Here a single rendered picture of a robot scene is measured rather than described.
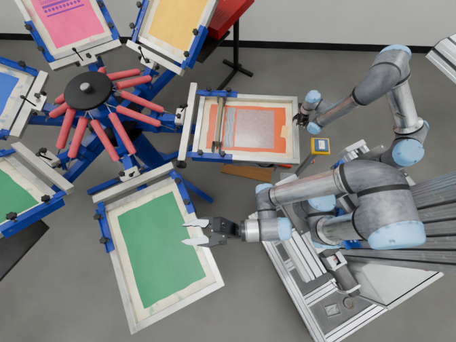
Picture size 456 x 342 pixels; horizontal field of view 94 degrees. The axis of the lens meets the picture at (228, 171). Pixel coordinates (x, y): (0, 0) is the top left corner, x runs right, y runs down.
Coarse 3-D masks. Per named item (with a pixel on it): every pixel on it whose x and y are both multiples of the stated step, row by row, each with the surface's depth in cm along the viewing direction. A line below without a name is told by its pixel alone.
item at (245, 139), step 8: (208, 128) 167; (224, 128) 166; (240, 128) 166; (248, 128) 166; (256, 128) 166; (208, 136) 164; (240, 136) 164; (248, 136) 163; (256, 136) 163; (264, 136) 163; (272, 136) 163; (208, 144) 162; (240, 144) 161; (248, 144) 161; (256, 144) 161; (264, 144) 161; (272, 144) 161; (280, 144) 160; (272, 152) 158; (280, 152) 158
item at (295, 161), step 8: (200, 96) 173; (208, 96) 173; (216, 96) 173; (240, 96) 172; (248, 96) 172; (256, 96) 172; (264, 96) 171; (272, 96) 171; (280, 96) 171; (288, 96) 171; (296, 96) 170; (200, 104) 171; (296, 104) 168; (200, 112) 168; (296, 112) 166; (200, 120) 166; (200, 128) 164; (296, 128) 161; (296, 136) 158; (296, 144) 156; (296, 152) 154; (240, 160) 154; (248, 160) 153; (256, 160) 153; (264, 160) 153; (272, 160) 152; (280, 160) 152; (288, 160) 152; (296, 160) 152
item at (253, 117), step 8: (216, 104) 174; (216, 112) 172; (240, 112) 171; (248, 112) 171; (256, 112) 171; (264, 112) 170; (272, 112) 170; (280, 112) 170; (224, 120) 169; (240, 120) 169; (248, 120) 168; (256, 120) 168; (264, 120) 168; (272, 120) 168; (280, 120) 167; (264, 128) 165; (272, 128) 165; (280, 128) 165
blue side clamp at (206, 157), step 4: (196, 152) 155; (192, 156) 153; (196, 156) 154; (200, 156) 154; (204, 156) 154; (208, 156) 154; (212, 156) 154; (216, 156) 154; (220, 156) 153; (228, 156) 153; (232, 156) 153; (196, 160) 158; (200, 160) 157; (204, 160) 157; (208, 160) 156; (212, 160) 155; (216, 160) 155; (220, 160) 154; (224, 160) 154; (228, 160) 153; (232, 160) 153
